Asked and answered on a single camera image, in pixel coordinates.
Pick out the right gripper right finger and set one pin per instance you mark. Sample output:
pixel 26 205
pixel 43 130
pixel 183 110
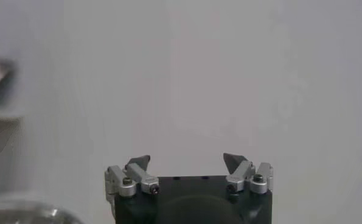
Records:
pixel 243 175

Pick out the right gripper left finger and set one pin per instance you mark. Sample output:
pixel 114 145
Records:
pixel 138 175

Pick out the white round plate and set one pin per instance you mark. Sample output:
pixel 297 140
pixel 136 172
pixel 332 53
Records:
pixel 22 216

